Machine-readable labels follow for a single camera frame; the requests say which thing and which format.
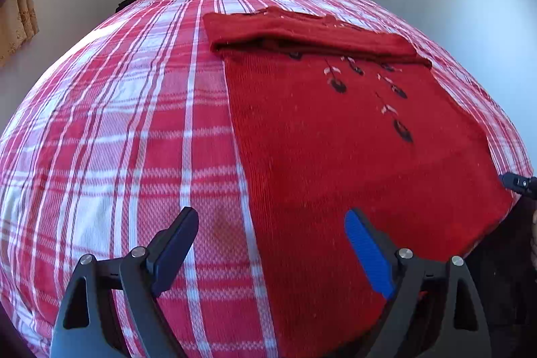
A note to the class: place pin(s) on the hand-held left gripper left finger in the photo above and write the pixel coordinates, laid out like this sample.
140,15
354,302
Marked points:
174,244

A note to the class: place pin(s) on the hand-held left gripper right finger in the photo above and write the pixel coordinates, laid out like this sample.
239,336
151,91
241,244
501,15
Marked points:
369,253

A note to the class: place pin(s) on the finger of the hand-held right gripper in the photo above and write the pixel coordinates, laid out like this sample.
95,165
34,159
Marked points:
520,184

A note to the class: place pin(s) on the red knitted sweater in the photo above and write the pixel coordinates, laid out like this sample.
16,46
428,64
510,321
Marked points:
335,156

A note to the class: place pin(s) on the red plaid bed sheet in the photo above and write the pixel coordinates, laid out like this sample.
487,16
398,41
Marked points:
126,131

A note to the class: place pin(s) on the yellow curtain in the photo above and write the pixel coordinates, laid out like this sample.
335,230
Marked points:
16,18

